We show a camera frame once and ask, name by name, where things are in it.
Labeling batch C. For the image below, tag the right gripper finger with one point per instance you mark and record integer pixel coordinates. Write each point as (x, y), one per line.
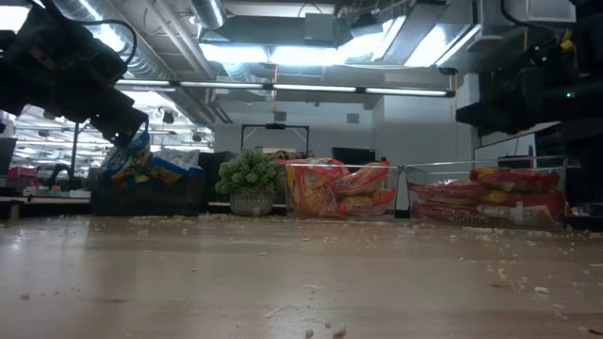
(490, 113)
(501, 128)

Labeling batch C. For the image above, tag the clear plastic bin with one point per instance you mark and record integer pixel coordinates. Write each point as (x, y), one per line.
(414, 174)
(395, 188)

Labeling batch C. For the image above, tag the grey ceiling box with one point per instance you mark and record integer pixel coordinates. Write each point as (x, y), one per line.
(320, 28)

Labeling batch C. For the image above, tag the orange Maruchan noodle pack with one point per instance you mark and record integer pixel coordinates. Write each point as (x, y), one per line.
(369, 205)
(363, 181)
(308, 188)

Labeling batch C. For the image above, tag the blue Maruchan noodle pack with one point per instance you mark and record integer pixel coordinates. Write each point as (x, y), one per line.
(169, 172)
(179, 155)
(127, 160)

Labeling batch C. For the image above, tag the black frame stand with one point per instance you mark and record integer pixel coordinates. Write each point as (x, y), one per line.
(275, 126)

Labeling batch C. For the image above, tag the black monitor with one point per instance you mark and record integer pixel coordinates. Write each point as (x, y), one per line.
(353, 155)

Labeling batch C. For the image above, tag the small potted succulent plant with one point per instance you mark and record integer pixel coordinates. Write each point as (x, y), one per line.
(249, 174)

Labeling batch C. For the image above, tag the dark smoked plastic bin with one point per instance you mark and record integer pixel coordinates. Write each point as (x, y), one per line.
(146, 200)

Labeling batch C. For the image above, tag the red Maruchan noodle pack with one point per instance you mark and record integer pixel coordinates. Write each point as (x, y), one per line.
(447, 193)
(452, 214)
(542, 209)
(516, 180)

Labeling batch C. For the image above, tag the silver ceiling duct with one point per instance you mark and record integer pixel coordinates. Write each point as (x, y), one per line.
(141, 61)

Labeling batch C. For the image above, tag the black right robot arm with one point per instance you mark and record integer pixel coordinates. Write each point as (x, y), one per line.
(589, 28)

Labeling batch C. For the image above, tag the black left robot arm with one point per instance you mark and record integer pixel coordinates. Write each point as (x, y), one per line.
(7, 70)

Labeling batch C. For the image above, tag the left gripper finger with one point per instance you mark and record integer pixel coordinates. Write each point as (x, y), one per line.
(123, 134)
(120, 115)

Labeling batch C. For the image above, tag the long ceiling light bar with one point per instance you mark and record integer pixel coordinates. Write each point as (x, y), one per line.
(306, 88)

